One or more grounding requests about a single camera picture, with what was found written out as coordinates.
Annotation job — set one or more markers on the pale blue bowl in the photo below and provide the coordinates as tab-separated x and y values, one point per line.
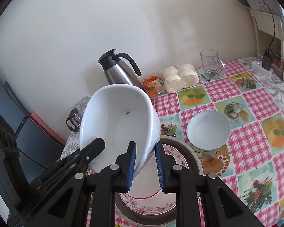
208	127

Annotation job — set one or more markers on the small white bowl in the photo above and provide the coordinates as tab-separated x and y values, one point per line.
113	118

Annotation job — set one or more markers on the dark panel with pink edge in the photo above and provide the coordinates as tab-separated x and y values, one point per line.
42	137

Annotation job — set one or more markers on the orange snack packet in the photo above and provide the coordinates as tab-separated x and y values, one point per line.
153	86

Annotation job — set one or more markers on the clear glass mug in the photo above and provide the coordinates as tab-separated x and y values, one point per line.
209	63

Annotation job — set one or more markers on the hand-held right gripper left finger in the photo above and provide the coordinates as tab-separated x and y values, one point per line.
132	165

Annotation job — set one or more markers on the white power strip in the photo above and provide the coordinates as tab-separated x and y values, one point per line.
258	66

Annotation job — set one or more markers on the small clear glass cup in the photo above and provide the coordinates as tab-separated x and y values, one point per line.
85	102
77	107

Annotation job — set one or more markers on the stainless steel basin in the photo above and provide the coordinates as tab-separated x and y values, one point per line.
194	160

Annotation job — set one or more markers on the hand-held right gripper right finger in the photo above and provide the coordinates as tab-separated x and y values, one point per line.
159	167

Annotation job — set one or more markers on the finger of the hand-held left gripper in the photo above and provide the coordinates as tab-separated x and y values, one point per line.
90	151

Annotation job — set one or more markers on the bag of white steamed buns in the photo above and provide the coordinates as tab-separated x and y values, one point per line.
179	78

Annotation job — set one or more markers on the black charger adapter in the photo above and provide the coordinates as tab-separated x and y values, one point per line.
266	60

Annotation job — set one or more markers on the round floral rimmed plate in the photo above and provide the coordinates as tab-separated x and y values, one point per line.
177	157

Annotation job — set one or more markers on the stainless steel thermos jug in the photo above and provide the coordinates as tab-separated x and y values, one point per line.
116	75

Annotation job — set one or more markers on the dark blue panel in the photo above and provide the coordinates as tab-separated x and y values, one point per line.
2	99

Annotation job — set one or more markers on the white shelf rack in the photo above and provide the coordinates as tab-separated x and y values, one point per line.
265	20

